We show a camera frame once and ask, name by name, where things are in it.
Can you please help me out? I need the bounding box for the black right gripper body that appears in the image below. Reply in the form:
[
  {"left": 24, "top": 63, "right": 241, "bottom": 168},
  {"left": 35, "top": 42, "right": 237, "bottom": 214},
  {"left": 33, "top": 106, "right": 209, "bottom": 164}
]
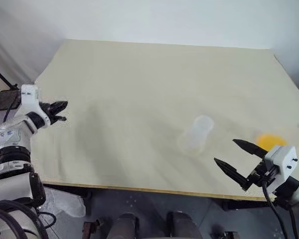
[{"left": 240, "top": 159, "right": 278, "bottom": 193}]

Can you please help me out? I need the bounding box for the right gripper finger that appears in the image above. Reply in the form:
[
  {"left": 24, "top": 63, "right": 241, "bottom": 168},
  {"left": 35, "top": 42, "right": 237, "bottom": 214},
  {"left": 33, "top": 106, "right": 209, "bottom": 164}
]
[
  {"left": 232, "top": 138, "right": 269, "bottom": 160},
  {"left": 213, "top": 157, "right": 250, "bottom": 189}
]

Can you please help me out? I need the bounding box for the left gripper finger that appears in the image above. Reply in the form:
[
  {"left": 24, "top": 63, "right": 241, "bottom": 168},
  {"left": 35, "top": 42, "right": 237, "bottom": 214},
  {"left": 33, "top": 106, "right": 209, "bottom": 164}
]
[
  {"left": 49, "top": 115, "right": 67, "bottom": 125},
  {"left": 48, "top": 100, "right": 69, "bottom": 114}
]

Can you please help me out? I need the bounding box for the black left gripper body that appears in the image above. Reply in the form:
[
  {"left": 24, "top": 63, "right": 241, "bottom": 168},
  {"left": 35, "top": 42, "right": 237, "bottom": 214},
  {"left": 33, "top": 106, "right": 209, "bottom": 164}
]
[{"left": 38, "top": 102, "right": 57, "bottom": 125}]

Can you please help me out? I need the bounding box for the clear cup with orange liquid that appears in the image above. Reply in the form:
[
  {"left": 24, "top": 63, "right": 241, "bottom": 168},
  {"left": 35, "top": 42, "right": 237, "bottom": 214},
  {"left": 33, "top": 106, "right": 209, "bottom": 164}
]
[{"left": 254, "top": 128, "right": 290, "bottom": 150}]

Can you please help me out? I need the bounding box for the dark rounded shape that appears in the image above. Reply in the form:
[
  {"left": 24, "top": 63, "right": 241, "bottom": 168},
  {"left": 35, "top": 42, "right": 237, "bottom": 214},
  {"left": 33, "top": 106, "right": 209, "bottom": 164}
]
[
  {"left": 165, "top": 211, "right": 203, "bottom": 239},
  {"left": 107, "top": 213, "right": 141, "bottom": 239}
]

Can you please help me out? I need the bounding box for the white plastic bag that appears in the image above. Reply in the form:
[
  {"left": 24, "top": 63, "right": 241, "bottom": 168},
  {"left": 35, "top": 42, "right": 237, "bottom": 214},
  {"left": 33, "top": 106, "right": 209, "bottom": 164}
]
[{"left": 38, "top": 186, "right": 87, "bottom": 219}]

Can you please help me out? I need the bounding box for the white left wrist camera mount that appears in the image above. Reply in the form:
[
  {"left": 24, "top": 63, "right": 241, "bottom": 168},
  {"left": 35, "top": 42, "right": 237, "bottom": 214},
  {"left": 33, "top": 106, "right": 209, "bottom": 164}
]
[{"left": 20, "top": 84, "right": 47, "bottom": 120}]

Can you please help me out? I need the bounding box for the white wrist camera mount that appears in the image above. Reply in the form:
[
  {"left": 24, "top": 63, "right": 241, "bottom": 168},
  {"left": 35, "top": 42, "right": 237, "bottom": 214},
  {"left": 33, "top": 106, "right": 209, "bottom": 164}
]
[
  {"left": 20, "top": 84, "right": 47, "bottom": 120},
  {"left": 263, "top": 145, "right": 298, "bottom": 194}
]

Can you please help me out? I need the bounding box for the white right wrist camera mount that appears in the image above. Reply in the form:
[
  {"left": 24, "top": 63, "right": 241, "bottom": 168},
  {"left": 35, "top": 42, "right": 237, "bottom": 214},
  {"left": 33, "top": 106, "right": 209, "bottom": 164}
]
[{"left": 263, "top": 145, "right": 298, "bottom": 194}]

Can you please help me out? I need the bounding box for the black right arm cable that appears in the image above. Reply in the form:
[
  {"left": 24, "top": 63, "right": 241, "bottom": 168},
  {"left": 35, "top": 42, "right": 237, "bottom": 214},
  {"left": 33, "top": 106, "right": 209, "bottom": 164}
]
[{"left": 261, "top": 179, "right": 290, "bottom": 239}]

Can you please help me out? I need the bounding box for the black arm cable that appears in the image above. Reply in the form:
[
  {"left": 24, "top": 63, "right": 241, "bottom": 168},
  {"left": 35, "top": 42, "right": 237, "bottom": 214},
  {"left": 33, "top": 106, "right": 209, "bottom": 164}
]
[
  {"left": 261, "top": 179, "right": 290, "bottom": 239},
  {"left": 0, "top": 199, "right": 57, "bottom": 239}
]

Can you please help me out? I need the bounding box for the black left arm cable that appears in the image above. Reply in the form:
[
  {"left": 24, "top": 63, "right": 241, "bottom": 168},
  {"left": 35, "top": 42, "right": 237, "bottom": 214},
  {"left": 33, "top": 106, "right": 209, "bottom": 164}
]
[{"left": 0, "top": 199, "right": 57, "bottom": 239}]

